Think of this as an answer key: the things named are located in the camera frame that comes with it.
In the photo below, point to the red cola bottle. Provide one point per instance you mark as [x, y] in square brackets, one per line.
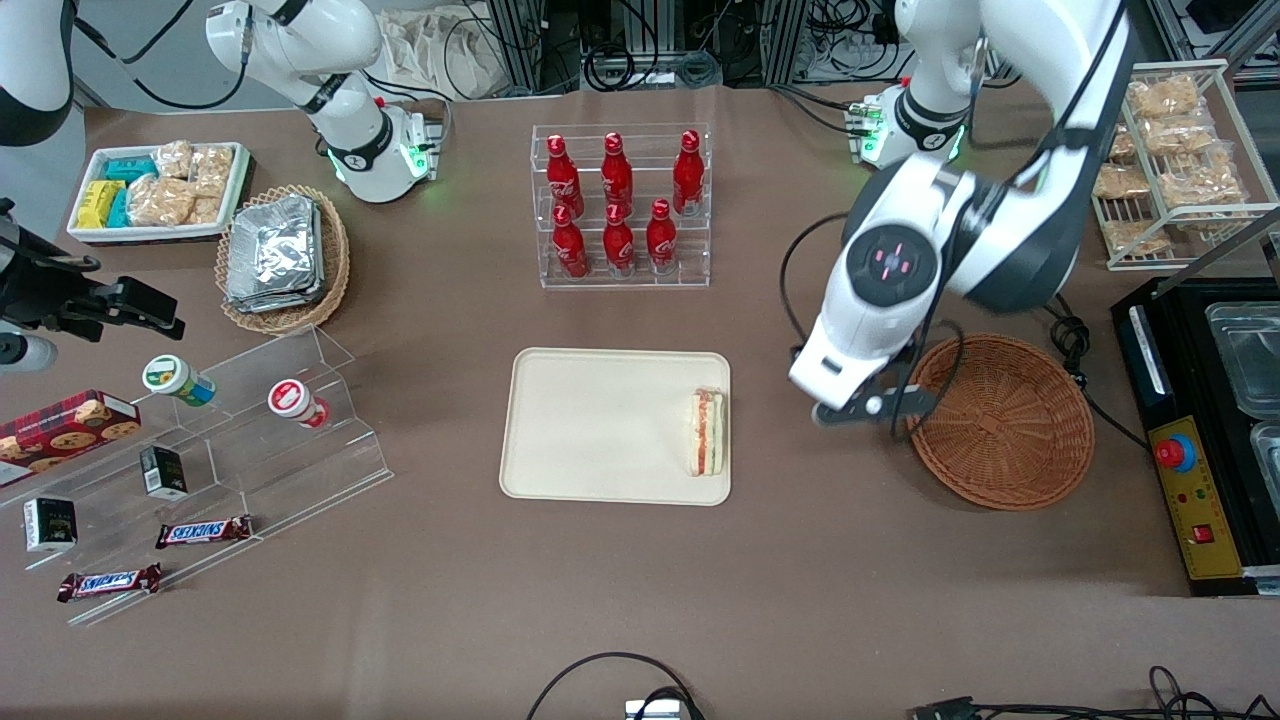
[617, 175]
[661, 242]
[688, 180]
[570, 250]
[619, 248]
[564, 180]

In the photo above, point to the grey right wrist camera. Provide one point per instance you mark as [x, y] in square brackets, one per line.
[25, 352]

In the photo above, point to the triangular sandwich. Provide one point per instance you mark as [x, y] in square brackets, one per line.
[707, 435]

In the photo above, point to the teal snack pack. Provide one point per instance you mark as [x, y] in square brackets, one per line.
[130, 169]
[119, 208]

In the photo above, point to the red cookie box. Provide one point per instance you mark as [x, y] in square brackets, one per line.
[60, 430]

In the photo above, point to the red lid yogurt cup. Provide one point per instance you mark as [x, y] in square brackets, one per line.
[292, 400]

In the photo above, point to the aluminium frame rack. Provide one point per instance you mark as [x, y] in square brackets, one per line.
[520, 40]

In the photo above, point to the large clear plastic container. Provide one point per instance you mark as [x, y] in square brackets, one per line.
[1245, 355]

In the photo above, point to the snickers chocolate bar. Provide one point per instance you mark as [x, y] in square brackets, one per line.
[110, 582]
[203, 532]

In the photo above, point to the black control box yellow panel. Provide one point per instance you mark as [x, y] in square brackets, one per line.
[1205, 530]

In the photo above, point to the small black box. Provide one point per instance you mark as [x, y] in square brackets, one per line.
[163, 472]
[50, 525]

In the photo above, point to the empty-weave brown wicker basket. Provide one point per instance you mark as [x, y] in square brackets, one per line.
[1000, 430]

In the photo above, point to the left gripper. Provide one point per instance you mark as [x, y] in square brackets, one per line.
[901, 358]

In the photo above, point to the white rectangular snack tray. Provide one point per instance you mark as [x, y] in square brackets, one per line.
[150, 235]

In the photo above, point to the beige cloth bag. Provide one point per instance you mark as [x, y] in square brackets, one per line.
[440, 55]

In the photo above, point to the clear bag of fried snacks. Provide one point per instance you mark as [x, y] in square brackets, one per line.
[1165, 97]
[1122, 146]
[1135, 238]
[1120, 182]
[1178, 135]
[1215, 220]
[1205, 180]

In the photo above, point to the green lid yogurt cup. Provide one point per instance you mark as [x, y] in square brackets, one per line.
[172, 376]

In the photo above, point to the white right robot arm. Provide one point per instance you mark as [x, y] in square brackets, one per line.
[352, 120]

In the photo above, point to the clear acrylic bottle rack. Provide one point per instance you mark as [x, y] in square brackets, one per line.
[640, 283]

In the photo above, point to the clear bag of rice crackers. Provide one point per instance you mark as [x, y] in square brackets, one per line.
[160, 202]
[212, 170]
[206, 210]
[173, 159]

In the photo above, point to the small clear plastic container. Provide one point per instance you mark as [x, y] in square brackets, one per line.
[1268, 455]

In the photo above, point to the yellow snack pack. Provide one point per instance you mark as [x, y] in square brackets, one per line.
[98, 203]

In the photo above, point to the wicker basket with foil packs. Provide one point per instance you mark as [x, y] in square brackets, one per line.
[335, 250]

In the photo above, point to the diagonal aluminium bar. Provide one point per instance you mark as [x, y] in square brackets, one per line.
[1230, 250]

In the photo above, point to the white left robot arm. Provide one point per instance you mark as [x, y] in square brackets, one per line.
[1060, 60]

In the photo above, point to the clear acrylic step display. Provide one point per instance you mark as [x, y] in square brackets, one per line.
[290, 470]

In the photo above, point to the red emergency stop button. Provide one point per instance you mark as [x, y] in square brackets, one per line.
[1175, 453]

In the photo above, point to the silver foil pack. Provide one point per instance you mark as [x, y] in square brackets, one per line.
[285, 303]
[272, 245]

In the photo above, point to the beige plastic tray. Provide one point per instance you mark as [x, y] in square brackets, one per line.
[600, 425]

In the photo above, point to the small silver device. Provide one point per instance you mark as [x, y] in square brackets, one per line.
[655, 711]

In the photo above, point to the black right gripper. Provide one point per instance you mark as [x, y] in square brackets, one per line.
[42, 291]

